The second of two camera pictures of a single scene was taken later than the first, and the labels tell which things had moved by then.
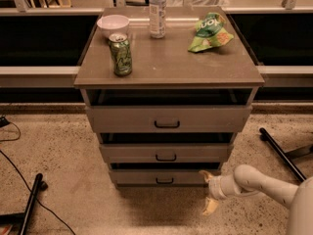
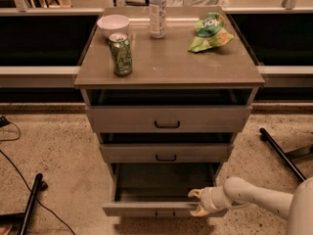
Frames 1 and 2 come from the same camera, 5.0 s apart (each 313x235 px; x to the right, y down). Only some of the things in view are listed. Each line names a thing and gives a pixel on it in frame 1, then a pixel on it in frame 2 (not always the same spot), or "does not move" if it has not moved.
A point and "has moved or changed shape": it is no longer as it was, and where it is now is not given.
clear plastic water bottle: (157, 12) does not move
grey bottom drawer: (162, 173) has moved or changed shape
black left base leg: (23, 218) does not move
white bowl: (112, 24) does not move
